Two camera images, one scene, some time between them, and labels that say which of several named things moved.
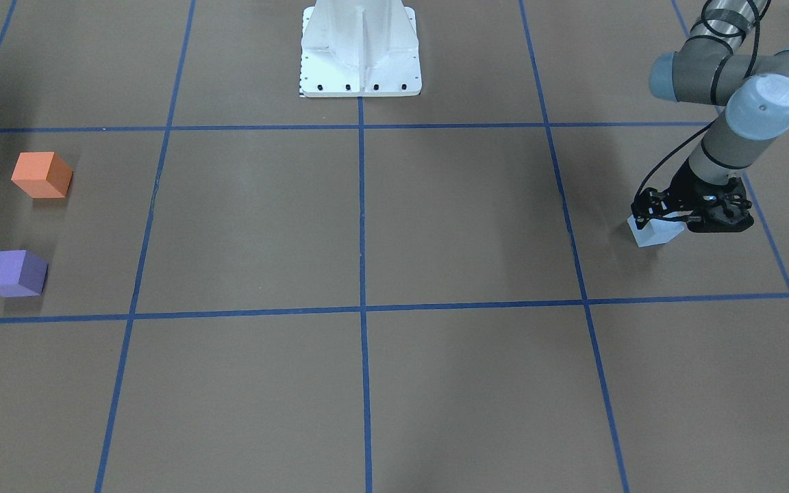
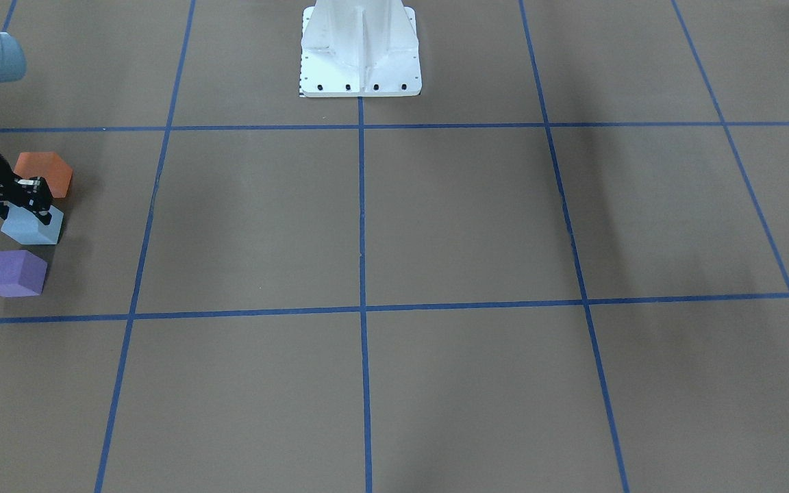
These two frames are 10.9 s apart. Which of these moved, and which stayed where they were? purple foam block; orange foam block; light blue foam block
Moved: light blue foam block
Stayed: purple foam block; orange foam block
